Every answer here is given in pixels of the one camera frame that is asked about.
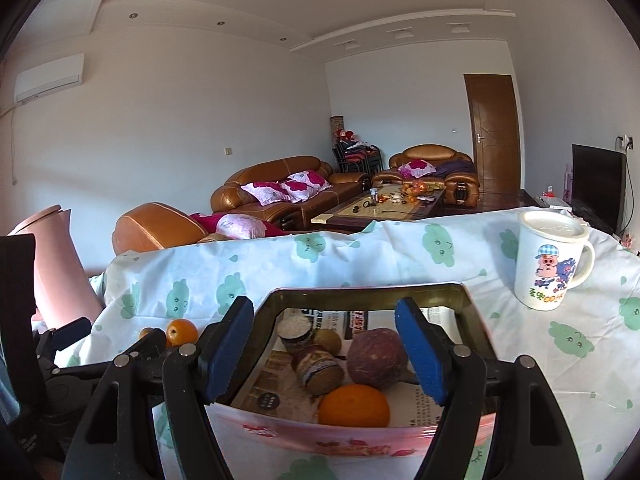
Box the small brown round fruit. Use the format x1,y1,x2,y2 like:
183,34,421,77
138,327,154,339

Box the orange fruit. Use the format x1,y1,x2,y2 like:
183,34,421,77
166,318,198,347
318,384,390,428

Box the small yellow-brown fruit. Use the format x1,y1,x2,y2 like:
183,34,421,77
314,328,343,356

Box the pink Genji tin box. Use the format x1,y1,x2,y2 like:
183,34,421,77
207,283,495,457

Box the pink electric kettle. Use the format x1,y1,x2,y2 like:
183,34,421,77
9,205,103,328

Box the cloud print tablecloth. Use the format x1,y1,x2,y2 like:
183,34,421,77
55,209,639,479

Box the light purple passion fruit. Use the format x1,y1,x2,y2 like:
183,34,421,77
346,328,409,390

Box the small yogurt cup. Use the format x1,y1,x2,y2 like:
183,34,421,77
277,314,314,354

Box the white cartoon mug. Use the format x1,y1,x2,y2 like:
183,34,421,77
513,209,596,311

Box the brown leather near armchair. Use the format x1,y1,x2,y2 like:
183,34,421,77
112,203,230,255

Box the brown leather armchair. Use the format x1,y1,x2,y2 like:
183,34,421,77
371,144,480,207
112,203,230,255

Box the light pink cushion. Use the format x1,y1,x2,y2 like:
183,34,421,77
216,214,267,240

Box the wooden coffee table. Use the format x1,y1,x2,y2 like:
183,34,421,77
311,185,445,232

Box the pink floral pillow left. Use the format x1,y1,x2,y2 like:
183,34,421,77
241,181,291,206

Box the brown leather far armchair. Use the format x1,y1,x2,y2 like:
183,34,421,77
371,144,480,207

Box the pink floral armchair pillow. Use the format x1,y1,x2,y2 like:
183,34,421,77
397,158,437,180

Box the black television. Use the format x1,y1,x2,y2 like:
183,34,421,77
570,144,626,234

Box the brown leather long sofa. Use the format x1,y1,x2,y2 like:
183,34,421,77
210,156,369,230

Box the pink floral pillow right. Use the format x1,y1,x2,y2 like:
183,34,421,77
280,170,332,203

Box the stacked dark chairs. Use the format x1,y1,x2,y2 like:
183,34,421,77
332,141,383,176

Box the brown wooden door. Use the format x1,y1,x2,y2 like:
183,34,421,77
464,74,521,194

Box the white wall air conditioner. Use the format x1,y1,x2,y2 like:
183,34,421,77
14,53,85,105

